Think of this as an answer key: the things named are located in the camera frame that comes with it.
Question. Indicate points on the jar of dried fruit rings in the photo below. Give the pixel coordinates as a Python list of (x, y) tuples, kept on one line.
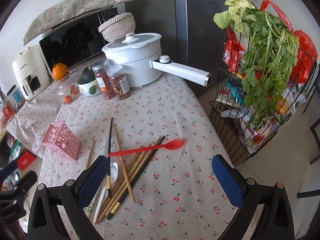
[(118, 80)]

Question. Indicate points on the grey refrigerator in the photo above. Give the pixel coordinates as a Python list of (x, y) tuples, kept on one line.
[(189, 34)]

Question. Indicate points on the floral microwave cover cloth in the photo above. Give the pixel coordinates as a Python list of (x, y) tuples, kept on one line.
[(64, 11)]

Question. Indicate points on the long wooden chopstick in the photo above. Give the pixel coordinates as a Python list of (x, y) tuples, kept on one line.
[(123, 162)]

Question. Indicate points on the black microwave oven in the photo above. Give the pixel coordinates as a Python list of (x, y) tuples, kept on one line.
[(75, 40)]

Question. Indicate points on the white plastic spoon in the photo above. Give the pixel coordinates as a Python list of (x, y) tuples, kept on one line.
[(109, 181)]

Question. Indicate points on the white bowl green knob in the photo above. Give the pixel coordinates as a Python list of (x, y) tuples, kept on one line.
[(89, 89)]

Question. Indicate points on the napa cabbage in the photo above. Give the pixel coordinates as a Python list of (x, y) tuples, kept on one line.
[(233, 16)]

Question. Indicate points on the red label glass jar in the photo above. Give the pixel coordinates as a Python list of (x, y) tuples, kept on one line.
[(7, 109)]

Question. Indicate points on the cream air fryer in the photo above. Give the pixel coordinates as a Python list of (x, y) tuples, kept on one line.
[(31, 72)]

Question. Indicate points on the clear plastic bag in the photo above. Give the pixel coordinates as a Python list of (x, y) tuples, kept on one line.
[(37, 147)]

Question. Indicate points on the red snack package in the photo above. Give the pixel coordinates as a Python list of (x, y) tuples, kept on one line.
[(233, 51)]

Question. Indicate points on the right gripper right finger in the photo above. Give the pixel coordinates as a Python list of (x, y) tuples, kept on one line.
[(275, 221)]

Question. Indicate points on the green kabocha squash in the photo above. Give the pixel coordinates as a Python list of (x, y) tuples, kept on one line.
[(86, 76)]

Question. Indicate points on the pink perforated utensil holder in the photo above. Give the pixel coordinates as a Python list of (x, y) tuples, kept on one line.
[(61, 141)]

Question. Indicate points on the white electric cooking pot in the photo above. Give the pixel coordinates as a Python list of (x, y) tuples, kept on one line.
[(143, 62)]

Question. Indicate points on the glass jar with tangerines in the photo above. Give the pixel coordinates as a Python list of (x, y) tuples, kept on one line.
[(68, 89)]

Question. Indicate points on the cherry print tablecloth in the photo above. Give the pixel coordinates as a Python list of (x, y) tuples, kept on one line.
[(177, 195)]

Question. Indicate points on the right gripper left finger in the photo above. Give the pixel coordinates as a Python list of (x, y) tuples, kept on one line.
[(45, 221)]

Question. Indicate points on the red plastic spoon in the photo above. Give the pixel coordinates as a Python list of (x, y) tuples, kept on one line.
[(172, 145)]

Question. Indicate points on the woven white basket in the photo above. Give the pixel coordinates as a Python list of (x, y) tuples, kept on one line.
[(118, 27)]

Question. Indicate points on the green leafy vegetables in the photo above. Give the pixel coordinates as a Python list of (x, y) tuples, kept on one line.
[(272, 53)]

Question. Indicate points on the red plastic bag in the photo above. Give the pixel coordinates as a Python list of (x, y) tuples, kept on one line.
[(307, 53)]

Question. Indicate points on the large orange fruit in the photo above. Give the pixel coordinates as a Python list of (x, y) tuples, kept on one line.
[(59, 71)]

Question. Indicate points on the blue label glass jar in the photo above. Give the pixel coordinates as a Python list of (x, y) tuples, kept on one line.
[(16, 97)]

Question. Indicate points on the jar of red berries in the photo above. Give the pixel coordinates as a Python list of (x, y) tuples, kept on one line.
[(99, 69)]

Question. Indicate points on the red box on floor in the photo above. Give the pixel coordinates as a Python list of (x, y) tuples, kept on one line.
[(25, 159)]

